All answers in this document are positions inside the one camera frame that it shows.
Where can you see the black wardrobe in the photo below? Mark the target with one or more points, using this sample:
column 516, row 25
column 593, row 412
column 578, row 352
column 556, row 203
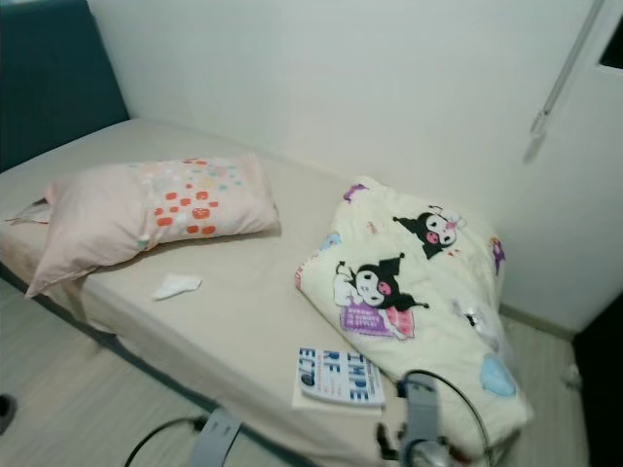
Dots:
column 599, row 389

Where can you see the crumpled white tissue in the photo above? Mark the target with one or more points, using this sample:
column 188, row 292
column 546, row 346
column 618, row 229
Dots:
column 570, row 377

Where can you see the teal upholstered headboard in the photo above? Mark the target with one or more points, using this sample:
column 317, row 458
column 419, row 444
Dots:
column 58, row 78

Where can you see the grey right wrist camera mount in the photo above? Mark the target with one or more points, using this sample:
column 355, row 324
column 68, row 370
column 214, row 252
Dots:
column 423, row 409

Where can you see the dark teal bed frame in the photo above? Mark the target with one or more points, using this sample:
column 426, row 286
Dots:
column 24, row 292

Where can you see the beige sheeted bed mattress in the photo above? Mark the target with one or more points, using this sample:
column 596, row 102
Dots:
column 234, row 321

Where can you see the cream Kuromi print comforter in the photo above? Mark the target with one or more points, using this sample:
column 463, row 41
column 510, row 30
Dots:
column 433, row 302

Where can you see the small white cloth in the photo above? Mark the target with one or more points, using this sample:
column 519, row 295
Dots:
column 175, row 286

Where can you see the white book blue letters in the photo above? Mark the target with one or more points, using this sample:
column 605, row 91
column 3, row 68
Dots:
column 341, row 379

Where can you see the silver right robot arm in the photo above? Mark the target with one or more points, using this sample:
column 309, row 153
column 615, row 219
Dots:
column 426, row 453

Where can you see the pink dotted pillow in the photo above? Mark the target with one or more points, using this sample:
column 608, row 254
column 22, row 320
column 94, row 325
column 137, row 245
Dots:
column 97, row 219

